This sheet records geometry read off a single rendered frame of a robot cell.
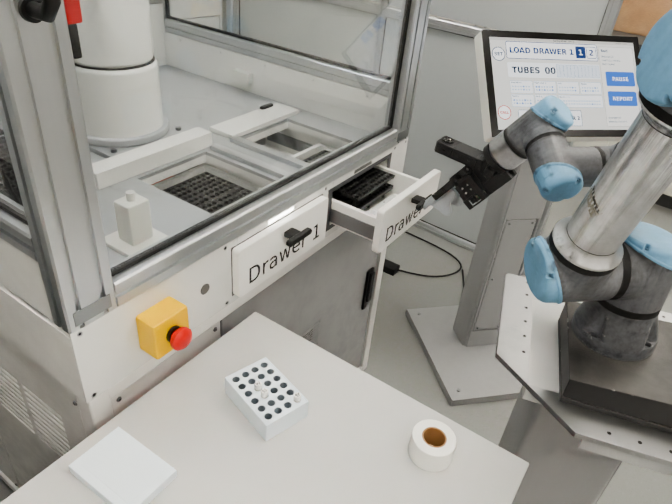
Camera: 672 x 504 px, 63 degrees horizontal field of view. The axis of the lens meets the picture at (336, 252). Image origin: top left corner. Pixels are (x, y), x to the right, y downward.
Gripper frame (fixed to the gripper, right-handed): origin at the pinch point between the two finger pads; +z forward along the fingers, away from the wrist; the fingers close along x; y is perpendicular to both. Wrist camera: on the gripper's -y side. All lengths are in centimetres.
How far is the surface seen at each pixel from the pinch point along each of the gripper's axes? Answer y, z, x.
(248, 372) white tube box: 4, 12, -58
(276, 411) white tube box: 11, 8, -61
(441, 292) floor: 36, 86, 90
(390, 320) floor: 29, 91, 58
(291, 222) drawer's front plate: -14.0, 9.0, -30.4
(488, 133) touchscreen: -4.1, -2.9, 39.1
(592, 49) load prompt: -4, -27, 75
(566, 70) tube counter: -4, -21, 65
